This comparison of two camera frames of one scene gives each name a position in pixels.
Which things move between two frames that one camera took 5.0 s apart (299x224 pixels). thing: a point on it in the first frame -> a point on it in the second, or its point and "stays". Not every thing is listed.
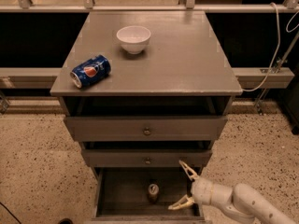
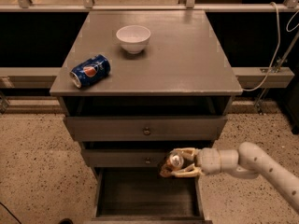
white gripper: x=202 y=190 -> x=209 y=161
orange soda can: x=153 y=192 -> x=174 y=161
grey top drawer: x=146 y=128 stays
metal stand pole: x=284 y=58 stays
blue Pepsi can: x=91 y=71 stays
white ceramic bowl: x=134 y=38 stays
